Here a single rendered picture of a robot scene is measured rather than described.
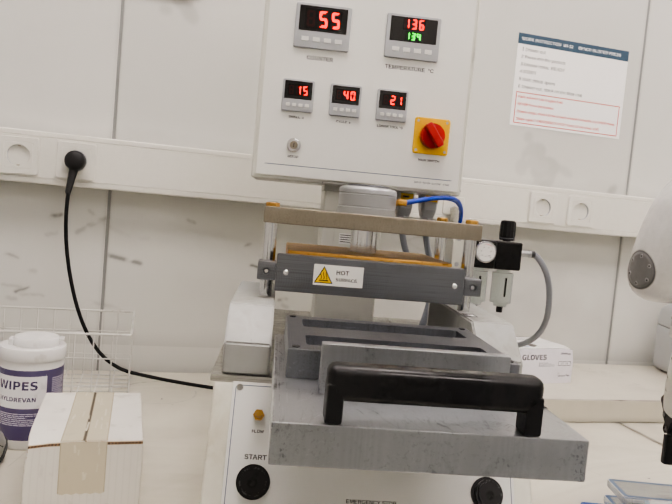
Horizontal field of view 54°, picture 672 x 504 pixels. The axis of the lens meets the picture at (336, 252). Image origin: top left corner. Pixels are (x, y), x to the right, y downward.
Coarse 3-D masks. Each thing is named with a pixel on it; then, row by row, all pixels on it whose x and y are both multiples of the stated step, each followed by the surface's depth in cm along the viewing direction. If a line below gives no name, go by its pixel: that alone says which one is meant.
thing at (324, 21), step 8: (312, 8) 98; (312, 16) 98; (320, 16) 98; (328, 16) 98; (336, 16) 98; (304, 24) 98; (312, 24) 98; (320, 24) 98; (328, 24) 98; (336, 24) 98
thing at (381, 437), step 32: (352, 352) 50; (384, 352) 51; (416, 352) 51; (448, 352) 51; (480, 352) 52; (288, 384) 52; (320, 384) 50; (288, 416) 44; (320, 416) 45; (352, 416) 46; (384, 416) 46; (416, 416) 47; (448, 416) 48; (480, 416) 48; (512, 416) 49; (544, 416) 50; (288, 448) 43; (320, 448) 44; (352, 448) 44; (384, 448) 44; (416, 448) 44; (448, 448) 44; (480, 448) 44; (512, 448) 45; (544, 448) 45; (576, 448) 45; (576, 480) 45
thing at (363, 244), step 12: (360, 240) 87; (372, 240) 87; (288, 252) 79; (300, 252) 80; (312, 252) 80; (324, 252) 81; (336, 252) 83; (348, 252) 85; (360, 252) 87; (372, 252) 88; (384, 252) 92; (396, 252) 95; (420, 264) 81; (432, 264) 81; (444, 264) 81
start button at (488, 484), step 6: (486, 480) 67; (480, 486) 67; (486, 486) 67; (492, 486) 67; (498, 486) 67; (474, 492) 67; (480, 492) 66; (486, 492) 66; (492, 492) 67; (498, 492) 67; (480, 498) 66; (486, 498) 66; (492, 498) 66; (498, 498) 66
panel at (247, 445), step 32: (256, 384) 69; (256, 416) 66; (256, 448) 66; (224, 480) 65; (288, 480) 66; (320, 480) 66; (352, 480) 66; (384, 480) 67; (416, 480) 67; (448, 480) 67; (480, 480) 67; (512, 480) 68
